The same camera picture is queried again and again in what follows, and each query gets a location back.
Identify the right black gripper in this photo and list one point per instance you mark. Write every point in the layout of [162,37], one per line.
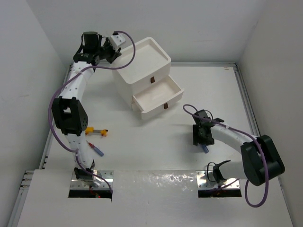
[197,140]

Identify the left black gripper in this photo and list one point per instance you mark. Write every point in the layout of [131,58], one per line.
[115,55]

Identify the red blue screwdriver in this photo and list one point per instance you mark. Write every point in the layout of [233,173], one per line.
[96,149]
[205,148]

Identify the white drawer cabinet box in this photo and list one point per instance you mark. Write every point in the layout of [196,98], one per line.
[151,64]

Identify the white drawer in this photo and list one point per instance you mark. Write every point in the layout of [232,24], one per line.
[157,98]

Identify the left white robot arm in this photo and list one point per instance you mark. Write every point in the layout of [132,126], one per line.
[65,108]

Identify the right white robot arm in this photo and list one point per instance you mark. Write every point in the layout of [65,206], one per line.
[259,154]

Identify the yellow clamp tool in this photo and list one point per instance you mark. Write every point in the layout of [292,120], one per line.
[92,130]

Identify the white front cover board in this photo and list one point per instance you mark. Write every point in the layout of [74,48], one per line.
[145,199]

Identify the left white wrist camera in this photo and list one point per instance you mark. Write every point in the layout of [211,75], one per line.
[116,41]

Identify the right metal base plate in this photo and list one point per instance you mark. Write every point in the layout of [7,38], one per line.
[204,184]

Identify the metal base plate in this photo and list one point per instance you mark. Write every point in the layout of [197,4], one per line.
[204,184]
[95,182]

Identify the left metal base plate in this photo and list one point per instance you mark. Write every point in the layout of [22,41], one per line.
[95,182]

